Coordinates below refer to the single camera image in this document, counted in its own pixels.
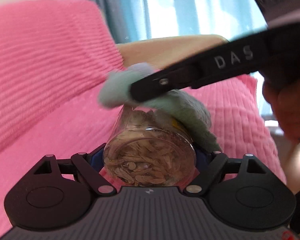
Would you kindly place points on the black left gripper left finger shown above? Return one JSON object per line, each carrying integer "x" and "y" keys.
{"x": 56, "y": 193}

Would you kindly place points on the pink corduroy back cushion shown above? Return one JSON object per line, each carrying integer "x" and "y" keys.
{"x": 50, "y": 52}

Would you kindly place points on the clear jar with orange label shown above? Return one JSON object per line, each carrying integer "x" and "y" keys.
{"x": 148, "y": 147}

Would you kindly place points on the person's right hand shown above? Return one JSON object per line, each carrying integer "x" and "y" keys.
{"x": 285, "y": 105}

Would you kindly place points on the pink corduroy seat cover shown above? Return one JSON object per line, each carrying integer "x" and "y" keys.
{"x": 63, "y": 117}

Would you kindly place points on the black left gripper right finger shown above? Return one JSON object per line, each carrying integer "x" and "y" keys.
{"x": 242, "y": 193}

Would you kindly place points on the grey green microfibre cloth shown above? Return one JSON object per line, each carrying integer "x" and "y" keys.
{"x": 176, "y": 103}

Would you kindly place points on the blue grey curtain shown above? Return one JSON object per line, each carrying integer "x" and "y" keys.
{"x": 134, "y": 20}

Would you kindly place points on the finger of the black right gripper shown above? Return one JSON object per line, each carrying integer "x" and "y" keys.
{"x": 241, "y": 56}

